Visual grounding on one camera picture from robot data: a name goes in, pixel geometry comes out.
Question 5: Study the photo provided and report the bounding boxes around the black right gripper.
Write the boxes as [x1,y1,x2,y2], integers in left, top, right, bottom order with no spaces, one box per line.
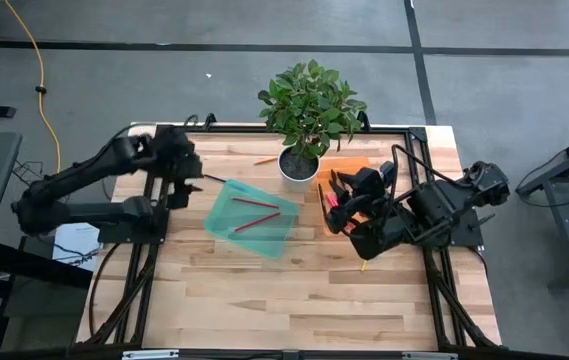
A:
[325,168,387,236]

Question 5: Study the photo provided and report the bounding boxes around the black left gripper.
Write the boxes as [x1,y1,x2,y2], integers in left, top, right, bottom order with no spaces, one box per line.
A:
[151,124,205,211]

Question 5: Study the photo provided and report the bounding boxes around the black pen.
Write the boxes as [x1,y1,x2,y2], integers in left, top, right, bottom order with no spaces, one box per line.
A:
[317,183,329,219]

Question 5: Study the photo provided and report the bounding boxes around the red pencil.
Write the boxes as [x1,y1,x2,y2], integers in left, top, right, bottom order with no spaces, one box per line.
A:
[231,196,280,210]
[233,212,282,234]

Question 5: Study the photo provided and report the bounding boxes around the translucent orange plastic bin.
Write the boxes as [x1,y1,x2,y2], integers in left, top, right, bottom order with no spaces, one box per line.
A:
[314,156,383,238]

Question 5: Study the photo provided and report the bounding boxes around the white ribbed plant pot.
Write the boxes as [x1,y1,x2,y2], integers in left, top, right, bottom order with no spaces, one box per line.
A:
[277,147,322,193]

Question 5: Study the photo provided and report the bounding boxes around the translucent green plastic bin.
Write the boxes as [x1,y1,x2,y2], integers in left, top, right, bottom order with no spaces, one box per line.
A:
[203,178,300,260]

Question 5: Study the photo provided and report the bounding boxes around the green leafy plant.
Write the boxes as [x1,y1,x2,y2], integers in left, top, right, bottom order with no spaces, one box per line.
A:
[257,58,368,160]

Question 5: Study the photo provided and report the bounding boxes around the white paper sheet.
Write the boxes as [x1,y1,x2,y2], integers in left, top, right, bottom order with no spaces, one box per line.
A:
[52,222,101,272]

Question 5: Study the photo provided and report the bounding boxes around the black side desk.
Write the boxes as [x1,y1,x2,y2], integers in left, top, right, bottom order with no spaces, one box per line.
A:
[0,234,94,354]

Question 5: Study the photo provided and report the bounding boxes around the black aluminium rig frame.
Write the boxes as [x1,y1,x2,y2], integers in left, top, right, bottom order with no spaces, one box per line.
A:
[83,122,503,351]

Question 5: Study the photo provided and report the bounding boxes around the silver metal bracket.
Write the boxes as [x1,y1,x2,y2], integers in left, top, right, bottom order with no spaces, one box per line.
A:
[401,351,460,360]
[121,349,181,360]

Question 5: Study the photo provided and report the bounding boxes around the yellow power cable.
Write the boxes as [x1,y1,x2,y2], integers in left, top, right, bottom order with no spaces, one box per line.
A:
[2,0,63,174]

